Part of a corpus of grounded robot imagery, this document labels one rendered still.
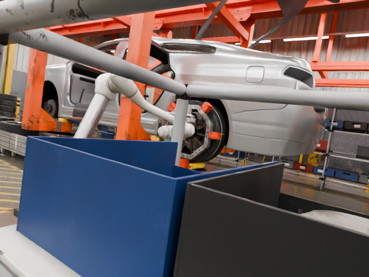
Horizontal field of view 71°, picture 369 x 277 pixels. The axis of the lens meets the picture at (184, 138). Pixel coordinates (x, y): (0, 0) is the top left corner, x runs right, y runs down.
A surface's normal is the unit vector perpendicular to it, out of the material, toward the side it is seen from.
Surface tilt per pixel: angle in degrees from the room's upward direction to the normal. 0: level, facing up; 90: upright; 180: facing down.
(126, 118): 90
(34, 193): 90
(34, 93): 90
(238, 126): 90
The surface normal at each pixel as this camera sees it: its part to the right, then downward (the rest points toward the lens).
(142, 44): 0.83, 0.15
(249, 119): -0.54, -0.04
